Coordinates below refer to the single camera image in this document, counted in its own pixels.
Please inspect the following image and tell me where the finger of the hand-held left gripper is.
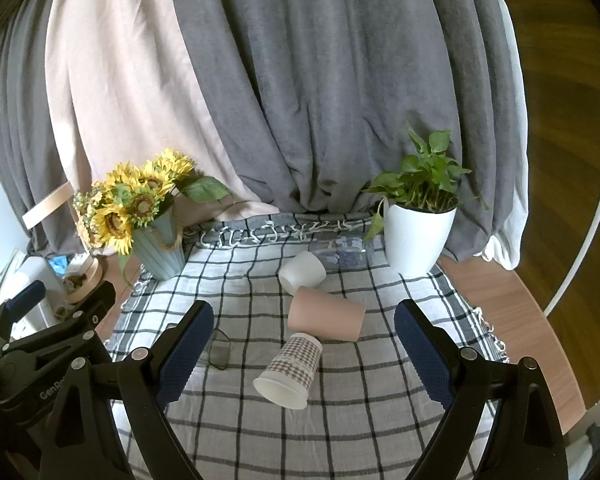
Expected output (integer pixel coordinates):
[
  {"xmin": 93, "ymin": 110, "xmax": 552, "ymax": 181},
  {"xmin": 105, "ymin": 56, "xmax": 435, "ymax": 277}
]
[
  {"xmin": 0, "ymin": 280, "xmax": 47, "ymax": 346},
  {"xmin": 2, "ymin": 281, "xmax": 117, "ymax": 361}
]

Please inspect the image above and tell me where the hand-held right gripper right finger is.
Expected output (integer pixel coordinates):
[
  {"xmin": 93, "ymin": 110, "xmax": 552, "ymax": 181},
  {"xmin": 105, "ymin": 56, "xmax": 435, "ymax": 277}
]
[{"xmin": 394, "ymin": 299, "xmax": 571, "ymax": 480}]

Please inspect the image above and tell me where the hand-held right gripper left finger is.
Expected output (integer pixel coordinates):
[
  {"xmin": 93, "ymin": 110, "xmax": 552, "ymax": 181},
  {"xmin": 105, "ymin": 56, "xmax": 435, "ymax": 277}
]
[{"xmin": 40, "ymin": 300, "xmax": 216, "ymax": 480}]

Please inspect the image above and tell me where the plaid paper cup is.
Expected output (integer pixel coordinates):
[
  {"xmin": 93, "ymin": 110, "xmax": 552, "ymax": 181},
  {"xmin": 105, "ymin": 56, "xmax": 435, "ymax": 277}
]
[{"xmin": 252, "ymin": 331, "xmax": 324, "ymax": 411}]

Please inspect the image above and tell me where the clear glass cup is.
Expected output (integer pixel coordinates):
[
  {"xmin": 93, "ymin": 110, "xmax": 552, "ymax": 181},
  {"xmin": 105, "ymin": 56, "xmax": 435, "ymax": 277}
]
[{"xmin": 207, "ymin": 329, "xmax": 234, "ymax": 372}]

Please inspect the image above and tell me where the pink cup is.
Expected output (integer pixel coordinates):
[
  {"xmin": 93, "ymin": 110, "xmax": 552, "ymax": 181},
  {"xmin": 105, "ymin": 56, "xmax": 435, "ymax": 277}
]
[{"xmin": 287, "ymin": 286, "xmax": 366, "ymax": 343}]

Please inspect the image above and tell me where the white cup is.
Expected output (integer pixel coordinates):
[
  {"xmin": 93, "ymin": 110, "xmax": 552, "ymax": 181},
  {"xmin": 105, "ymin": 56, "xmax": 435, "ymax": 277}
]
[{"xmin": 278, "ymin": 251, "xmax": 327, "ymax": 297}]

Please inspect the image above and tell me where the round wooden box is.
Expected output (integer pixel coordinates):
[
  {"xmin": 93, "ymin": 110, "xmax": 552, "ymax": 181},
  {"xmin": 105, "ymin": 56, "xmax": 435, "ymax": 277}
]
[{"xmin": 62, "ymin": 255, "xmax": 104, "ymax": 307}]

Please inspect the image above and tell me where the white appliance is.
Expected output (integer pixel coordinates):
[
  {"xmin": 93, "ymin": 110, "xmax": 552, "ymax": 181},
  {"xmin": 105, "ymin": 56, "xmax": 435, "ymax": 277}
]
[{"xmin": 0, "ymin": 249, "xmax": 68, "ymax": 333}]

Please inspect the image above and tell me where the ribbed blue-green vase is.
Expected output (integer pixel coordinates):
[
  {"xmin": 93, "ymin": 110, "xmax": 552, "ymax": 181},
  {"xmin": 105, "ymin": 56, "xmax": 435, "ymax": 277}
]
[{"xmin": 130, "ymin": 207, "xmax": 187, "ymax": 281}]

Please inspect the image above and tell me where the checkered tablecloth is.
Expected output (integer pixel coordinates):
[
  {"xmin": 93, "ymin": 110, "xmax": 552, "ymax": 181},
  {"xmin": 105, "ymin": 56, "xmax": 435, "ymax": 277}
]
[{"xmin": 102, "ymin": 212, "xmax": 511, "ymax": 480}]

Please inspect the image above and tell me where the wooden strip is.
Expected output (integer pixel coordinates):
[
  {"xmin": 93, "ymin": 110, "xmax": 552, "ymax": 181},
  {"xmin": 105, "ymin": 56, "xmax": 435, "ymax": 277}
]
[{"xmin": 22, "ymin": 182, "xmax": 76, "ymax": 231}]

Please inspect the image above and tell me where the sunflower bouquet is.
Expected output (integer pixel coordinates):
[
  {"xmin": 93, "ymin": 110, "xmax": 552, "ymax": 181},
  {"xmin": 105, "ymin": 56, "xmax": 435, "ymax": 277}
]
[{"xmin": 72, "ymin": 147, "xmax": 231, "ymax": 271}]

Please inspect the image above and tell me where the white ribbed plant pot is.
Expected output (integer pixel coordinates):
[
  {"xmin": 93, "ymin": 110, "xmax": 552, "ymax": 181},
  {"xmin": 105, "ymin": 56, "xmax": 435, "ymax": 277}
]
[{"xmin": 382, "ymin": 200, "xmax": 458, "ymax": 276}]

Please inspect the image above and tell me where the clear plastic container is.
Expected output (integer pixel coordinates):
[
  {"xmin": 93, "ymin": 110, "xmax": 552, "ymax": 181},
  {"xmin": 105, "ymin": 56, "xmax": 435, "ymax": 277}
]
[{"xmin": 310, "ymin": 240, "xmax": 376, "ymax": 269}]

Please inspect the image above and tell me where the white curtain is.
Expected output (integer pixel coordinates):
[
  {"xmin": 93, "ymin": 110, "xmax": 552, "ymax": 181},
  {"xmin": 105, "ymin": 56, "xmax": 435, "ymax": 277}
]
[{"xmin": 480, "ymin": 0, "xmax": 531, "ymax": 272}]

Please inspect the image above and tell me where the grey curtain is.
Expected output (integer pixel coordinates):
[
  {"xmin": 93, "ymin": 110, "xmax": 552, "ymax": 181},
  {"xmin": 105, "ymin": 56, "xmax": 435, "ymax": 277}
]
[
  {"xmin": 0, "ymin": 0, "xmax": 86, "ymax": 256},
  {"xmin": 165, "ymin": 0, "xmax": 531, "ymax": 266}
]

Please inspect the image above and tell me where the green leafy plant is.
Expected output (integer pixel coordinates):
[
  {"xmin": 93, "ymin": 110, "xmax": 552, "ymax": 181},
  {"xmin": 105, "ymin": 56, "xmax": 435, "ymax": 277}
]
[{"xmin": 360, "ymin": 120, "xmax": 491, "ymax": 241}]

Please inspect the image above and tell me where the beige curtain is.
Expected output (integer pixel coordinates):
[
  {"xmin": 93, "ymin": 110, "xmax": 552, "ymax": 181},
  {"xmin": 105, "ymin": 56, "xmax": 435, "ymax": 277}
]
[{"xmin": 45, "ymin": 0, "xmax": 281, "ymax": 243}]

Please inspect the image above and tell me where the white curved pole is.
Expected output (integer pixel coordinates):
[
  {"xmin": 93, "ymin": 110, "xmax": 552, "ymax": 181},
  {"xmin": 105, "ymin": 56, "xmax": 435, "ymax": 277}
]
[{"xmin": 542, "ymin": 15, "xmax": 600, "ymax": 316}]

